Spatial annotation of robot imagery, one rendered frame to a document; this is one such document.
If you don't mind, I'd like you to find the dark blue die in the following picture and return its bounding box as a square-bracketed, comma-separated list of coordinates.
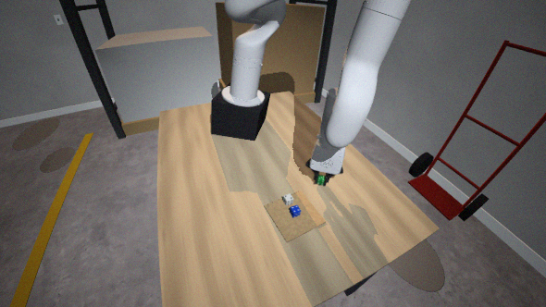
[290, 205, 301, 217]

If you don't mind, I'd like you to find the green die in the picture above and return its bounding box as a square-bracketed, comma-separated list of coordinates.
[316, 175, 325, 185]

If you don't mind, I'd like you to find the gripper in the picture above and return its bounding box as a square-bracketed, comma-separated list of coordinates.
[305, 139, 345, 186]

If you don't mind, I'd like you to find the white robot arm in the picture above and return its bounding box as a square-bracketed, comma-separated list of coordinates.
[222, 0, 411, 150]

